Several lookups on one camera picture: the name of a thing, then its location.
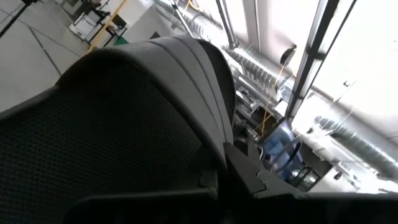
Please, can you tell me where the black slide sandal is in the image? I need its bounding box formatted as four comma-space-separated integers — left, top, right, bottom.
0, 35, 237, 224

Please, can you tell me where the black ceiling rail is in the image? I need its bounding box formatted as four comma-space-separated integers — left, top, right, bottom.
284, 0, 358, 122

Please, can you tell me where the black dome fixture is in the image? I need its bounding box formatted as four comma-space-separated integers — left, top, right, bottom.
279, 44, 298, 67

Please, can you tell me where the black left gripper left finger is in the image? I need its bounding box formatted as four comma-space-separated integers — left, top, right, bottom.
63, 169, 218, 224

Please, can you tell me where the silver ventilation duct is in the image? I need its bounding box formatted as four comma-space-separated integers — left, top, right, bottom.
155, 0, 398, 181

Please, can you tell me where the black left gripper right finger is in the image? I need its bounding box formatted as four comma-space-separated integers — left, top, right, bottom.
219, 142, 398, 224

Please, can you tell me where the white machine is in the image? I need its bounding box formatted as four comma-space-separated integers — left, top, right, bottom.
68, 11, 109, 43

